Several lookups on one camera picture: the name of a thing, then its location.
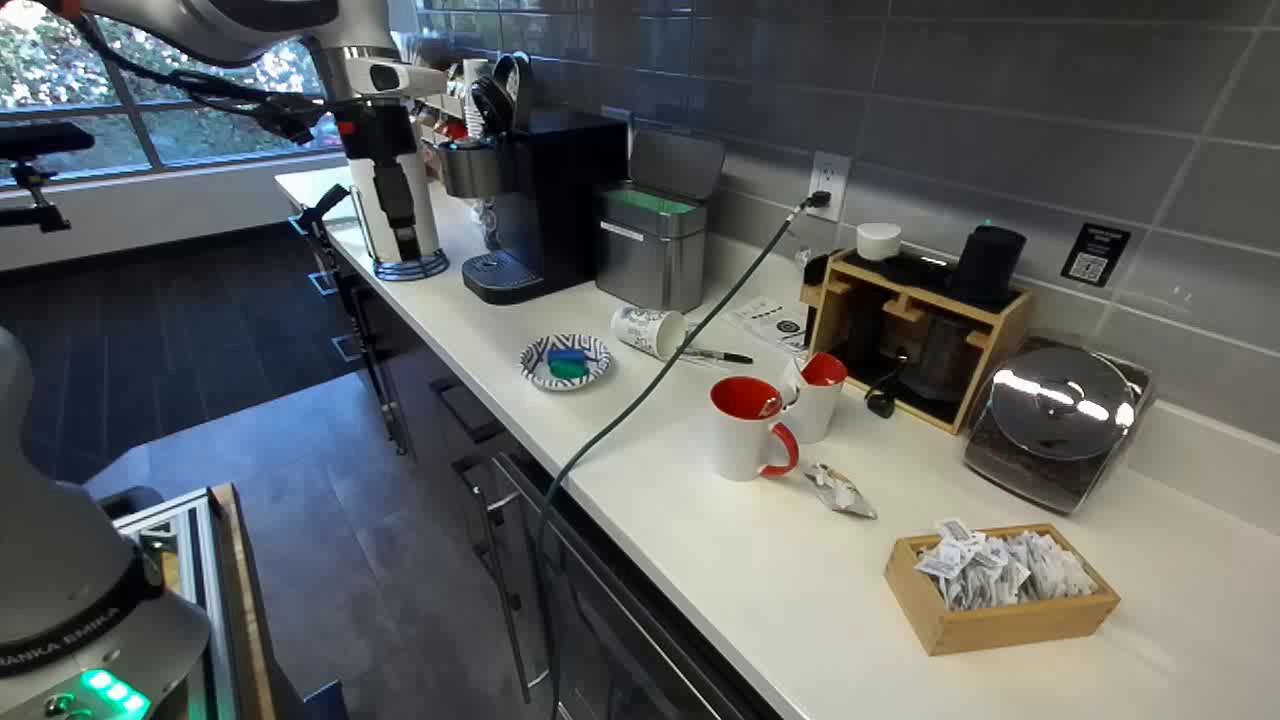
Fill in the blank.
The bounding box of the aluminum frame cart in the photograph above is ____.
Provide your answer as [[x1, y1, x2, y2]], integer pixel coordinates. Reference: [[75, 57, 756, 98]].
[[109, 479, 283, 720]]

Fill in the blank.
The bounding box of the dark power cable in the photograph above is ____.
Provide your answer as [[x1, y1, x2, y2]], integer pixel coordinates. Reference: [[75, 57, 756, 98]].
[[528, 186, 836, 720]]

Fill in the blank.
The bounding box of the black cylinder container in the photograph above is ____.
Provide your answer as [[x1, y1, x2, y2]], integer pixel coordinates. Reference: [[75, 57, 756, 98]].
[[952, 219, 1032, 303]]

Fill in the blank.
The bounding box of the white mug red interior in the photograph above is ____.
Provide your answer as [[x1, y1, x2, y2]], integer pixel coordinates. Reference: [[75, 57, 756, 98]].
[[786, 349, 853, 444]]

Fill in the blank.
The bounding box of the dark cabinet front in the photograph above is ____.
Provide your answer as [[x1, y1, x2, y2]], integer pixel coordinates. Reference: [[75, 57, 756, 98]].
[[380, 339, 786, 720]]

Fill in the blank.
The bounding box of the coffee pod rack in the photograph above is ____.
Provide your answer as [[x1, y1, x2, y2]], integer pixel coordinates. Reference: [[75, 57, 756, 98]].
[[413, 47, 535, 205]]

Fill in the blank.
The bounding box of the small white cup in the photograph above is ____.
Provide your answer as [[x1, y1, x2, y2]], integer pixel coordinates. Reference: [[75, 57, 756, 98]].
[[853, 219, 910, 269]]

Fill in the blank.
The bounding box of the white wall outlet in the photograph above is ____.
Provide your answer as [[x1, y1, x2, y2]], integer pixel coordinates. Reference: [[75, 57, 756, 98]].
[[805, 147, 856, 219]]

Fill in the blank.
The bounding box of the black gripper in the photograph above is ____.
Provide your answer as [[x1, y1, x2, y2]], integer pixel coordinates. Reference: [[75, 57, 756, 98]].
[[359, 98, 420, 260]]

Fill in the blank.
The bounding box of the window with frame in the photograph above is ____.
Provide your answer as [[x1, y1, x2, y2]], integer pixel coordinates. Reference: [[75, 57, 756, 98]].
[[0, 0, 354, 179]]

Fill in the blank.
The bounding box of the black camera tripod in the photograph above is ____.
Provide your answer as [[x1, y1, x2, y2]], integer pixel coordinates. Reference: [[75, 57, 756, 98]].
[[0, 118, 102, 238]]

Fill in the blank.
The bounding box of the crumpled silver utensil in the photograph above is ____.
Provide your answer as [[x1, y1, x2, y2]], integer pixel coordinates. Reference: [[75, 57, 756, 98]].
[[798, 458, 883, 524]]

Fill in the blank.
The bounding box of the white paper towel roll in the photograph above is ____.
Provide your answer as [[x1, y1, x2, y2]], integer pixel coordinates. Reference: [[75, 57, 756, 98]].
[[347, 155, 447, 269]]

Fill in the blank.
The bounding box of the blue white patterned bowl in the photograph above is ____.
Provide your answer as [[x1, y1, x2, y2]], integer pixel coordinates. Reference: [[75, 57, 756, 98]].
[[516, 327, 618, 401]]

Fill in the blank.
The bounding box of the silver box with green lid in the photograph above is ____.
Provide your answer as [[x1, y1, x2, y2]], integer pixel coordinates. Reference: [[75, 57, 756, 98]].
[[591, 184, 713, 321]]

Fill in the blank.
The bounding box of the black round knob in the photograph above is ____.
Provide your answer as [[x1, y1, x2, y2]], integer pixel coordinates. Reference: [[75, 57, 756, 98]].
[[859, 379, 910, 423]]

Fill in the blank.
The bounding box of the paper towel holder base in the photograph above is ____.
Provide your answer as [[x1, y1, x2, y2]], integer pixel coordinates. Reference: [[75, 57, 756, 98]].
[[374, 249, 457, 288]]

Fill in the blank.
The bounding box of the black coffee machine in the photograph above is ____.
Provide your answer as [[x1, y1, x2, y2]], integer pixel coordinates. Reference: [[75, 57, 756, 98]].
[[457, 106, 631, 306]]

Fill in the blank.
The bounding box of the wooden organizer rack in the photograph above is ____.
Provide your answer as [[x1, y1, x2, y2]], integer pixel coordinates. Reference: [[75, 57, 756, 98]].
[[802, 249, 1041, 434]]

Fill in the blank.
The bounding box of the wooden tray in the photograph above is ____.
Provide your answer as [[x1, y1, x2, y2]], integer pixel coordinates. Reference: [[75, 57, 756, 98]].
[[882, 516, 1123, 658]]

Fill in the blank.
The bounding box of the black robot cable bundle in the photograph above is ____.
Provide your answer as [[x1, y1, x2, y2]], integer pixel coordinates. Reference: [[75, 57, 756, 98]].
[[74, 12, 354, 147]]

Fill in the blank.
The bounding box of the white packets pile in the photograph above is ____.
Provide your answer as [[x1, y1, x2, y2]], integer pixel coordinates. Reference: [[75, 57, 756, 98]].
[[911, 516, 1102, 617]]

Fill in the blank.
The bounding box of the white paper cup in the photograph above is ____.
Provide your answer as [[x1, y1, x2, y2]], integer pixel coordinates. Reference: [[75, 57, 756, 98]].
[[609, 303, 687, 362]]

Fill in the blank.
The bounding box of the white mug red handle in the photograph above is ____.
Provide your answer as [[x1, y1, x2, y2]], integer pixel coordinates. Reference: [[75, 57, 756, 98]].
[[703, 371, 809, 482]]

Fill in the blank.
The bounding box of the black wall sign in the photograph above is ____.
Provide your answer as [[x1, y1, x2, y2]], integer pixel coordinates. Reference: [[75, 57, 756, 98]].
[[1061, 219, 1136, 293]]

